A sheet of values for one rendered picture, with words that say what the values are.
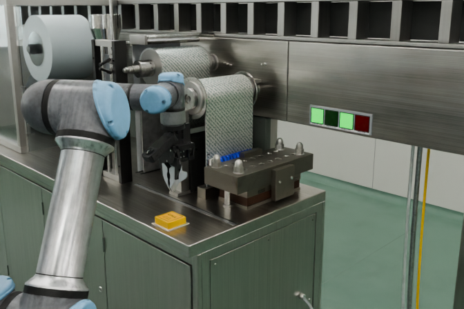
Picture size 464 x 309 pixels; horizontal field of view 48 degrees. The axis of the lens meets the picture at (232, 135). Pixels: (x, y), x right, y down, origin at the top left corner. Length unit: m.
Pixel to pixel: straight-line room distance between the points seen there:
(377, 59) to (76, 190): 1.05
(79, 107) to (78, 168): 0.12
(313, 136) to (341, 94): 3.08
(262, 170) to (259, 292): 0.41
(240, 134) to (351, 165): 2.84
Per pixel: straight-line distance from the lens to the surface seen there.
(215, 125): 1.81
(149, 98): 1.40
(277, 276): 1.86
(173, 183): 1.58
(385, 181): 4.53
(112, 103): 1.02
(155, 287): 1.76
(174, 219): 1.61
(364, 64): 1.73
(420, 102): 1.65
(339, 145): 4.70
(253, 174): 1.70
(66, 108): 1.05
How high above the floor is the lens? 1.55
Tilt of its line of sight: 14 degrees down
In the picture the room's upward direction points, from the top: straight up
